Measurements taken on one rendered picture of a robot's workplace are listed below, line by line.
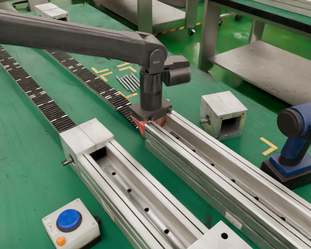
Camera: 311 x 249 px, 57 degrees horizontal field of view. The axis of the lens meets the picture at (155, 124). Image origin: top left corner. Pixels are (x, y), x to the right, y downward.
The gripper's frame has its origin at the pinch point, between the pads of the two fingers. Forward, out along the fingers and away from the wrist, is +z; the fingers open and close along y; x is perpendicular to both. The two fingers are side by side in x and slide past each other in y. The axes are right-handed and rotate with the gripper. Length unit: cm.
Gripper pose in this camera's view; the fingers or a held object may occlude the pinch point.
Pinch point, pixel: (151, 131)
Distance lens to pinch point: 81.6
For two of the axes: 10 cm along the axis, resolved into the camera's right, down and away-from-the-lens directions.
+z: -0.1, 7.8, 6.2
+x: -6.3, -4.9, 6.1
